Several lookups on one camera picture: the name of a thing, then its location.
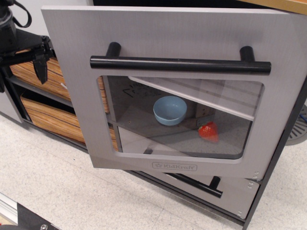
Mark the light blue bowl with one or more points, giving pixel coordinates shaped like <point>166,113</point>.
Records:
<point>170,110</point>

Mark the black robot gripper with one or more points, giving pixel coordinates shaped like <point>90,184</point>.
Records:
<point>18,46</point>

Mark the black drawer handle bar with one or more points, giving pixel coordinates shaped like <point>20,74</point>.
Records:
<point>211,188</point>

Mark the wooden countertop edge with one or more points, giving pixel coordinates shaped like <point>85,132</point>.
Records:
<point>296,6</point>

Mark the lower wood-pattern fabric bin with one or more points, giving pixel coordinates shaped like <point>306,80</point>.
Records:
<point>52,116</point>

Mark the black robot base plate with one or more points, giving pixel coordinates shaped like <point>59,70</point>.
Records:
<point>23,219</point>

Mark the black oven door handle bar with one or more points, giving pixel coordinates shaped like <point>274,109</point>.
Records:
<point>246,65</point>

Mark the upper wood-pattern fabric bin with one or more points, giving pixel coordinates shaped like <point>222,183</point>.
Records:
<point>55,83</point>

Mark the grey lower oven drawer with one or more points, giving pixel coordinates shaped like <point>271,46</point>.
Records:
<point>233,195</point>

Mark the red toy strawberry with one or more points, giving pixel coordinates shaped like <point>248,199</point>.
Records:
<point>209,132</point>

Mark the wood-pattern fabric bin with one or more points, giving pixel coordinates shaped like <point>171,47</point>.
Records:
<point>52,116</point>
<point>55,83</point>

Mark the grey slotted round base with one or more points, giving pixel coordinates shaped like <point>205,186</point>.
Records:
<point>299,130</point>

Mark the grey toy oven door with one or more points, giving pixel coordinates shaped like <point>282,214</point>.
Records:
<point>196,91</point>

